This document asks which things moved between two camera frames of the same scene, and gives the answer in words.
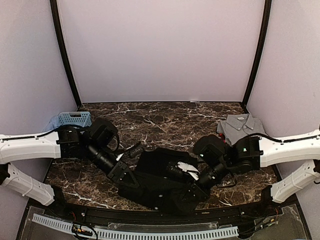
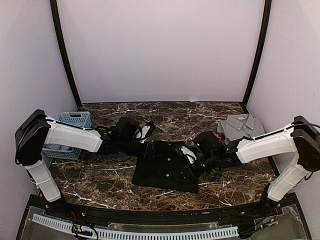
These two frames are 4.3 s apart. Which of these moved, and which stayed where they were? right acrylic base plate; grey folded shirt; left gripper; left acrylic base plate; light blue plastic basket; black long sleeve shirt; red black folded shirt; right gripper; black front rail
Moved: black long sleeve shirt; right gripper; left gripper
Stayed: red black folded shirt; left acrylic base plate; right acrylic base plate; black front rail; light blue plastic basket; grey folded shirt
